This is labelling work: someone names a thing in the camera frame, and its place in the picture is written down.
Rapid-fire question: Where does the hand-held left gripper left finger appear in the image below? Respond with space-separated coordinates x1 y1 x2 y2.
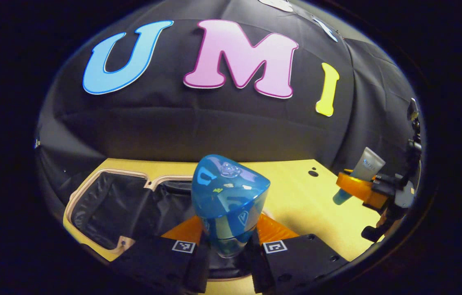
110 215 211 293

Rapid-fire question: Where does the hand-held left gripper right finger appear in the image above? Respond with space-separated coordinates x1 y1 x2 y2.
251 213 348 293

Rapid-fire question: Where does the teal skin care tube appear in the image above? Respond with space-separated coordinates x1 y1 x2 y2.
333 147 386 205

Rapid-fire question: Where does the beige pink suitcase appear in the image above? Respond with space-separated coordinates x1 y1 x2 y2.
63 168 256 281

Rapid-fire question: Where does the blue skin care bottle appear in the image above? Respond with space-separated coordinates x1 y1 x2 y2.
191 154 271 259

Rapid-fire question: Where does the black backdrop cloth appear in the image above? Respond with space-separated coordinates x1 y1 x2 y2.
34 0 420 205

